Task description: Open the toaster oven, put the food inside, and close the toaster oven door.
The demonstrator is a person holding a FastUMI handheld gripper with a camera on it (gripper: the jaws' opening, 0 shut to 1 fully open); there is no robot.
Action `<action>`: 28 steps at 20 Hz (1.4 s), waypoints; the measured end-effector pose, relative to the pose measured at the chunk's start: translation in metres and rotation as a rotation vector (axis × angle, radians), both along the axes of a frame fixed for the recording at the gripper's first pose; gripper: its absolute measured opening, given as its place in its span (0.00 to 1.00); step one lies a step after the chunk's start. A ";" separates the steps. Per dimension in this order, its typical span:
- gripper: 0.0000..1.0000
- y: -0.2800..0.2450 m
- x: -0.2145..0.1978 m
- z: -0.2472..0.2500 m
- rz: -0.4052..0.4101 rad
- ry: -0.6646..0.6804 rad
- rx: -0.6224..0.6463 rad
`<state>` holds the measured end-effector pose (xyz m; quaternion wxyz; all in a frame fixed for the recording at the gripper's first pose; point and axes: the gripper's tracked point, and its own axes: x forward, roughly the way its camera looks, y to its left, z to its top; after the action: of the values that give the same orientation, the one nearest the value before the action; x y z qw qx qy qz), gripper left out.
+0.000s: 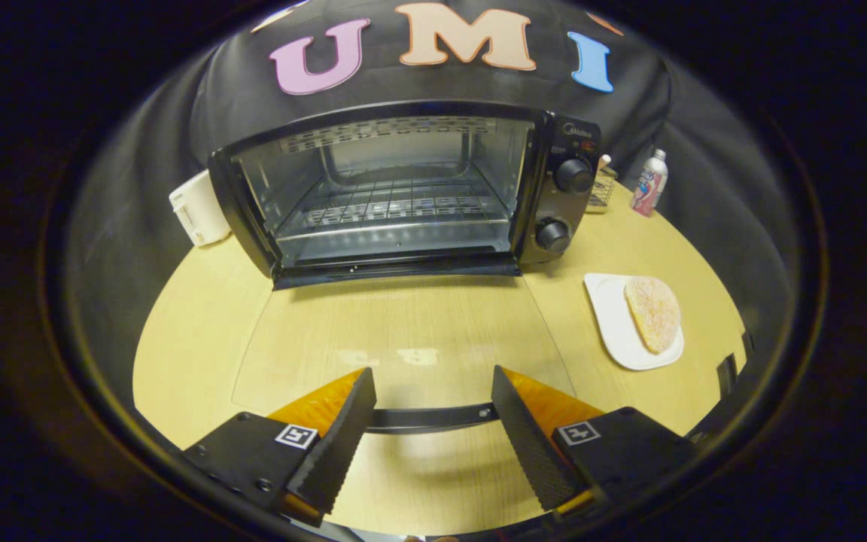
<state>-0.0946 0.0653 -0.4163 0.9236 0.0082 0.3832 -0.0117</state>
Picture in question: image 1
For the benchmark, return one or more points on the sugared round bread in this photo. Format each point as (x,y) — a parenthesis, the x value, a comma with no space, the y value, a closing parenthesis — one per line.
(653,312)

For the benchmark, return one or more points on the pink labelled drink bottle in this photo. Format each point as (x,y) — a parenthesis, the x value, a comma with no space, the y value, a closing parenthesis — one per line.
(649,184)

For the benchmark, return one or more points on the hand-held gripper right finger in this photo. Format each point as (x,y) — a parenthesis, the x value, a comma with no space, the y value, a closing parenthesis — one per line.
(527,444)

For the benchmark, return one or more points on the small white bottle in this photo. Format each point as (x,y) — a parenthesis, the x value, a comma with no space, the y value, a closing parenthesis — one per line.
(603,161)

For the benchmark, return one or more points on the white bread toaster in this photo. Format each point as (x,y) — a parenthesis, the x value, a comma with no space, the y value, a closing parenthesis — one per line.
(199,209)

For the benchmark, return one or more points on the black backdrop cloth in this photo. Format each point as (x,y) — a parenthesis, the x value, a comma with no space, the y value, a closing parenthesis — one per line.
(479,86)

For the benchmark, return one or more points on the black toaster oven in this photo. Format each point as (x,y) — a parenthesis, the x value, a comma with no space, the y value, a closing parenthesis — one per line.
(565,207)

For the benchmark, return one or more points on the white square plate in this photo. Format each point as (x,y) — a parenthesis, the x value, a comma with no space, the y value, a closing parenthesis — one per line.
(610,316)

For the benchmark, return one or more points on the black table edge clamp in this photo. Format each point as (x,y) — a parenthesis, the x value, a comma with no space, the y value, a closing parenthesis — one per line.
(727,374)
(748,342)

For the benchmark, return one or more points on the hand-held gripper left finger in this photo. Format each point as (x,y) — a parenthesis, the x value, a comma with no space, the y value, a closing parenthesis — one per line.
(339,444)

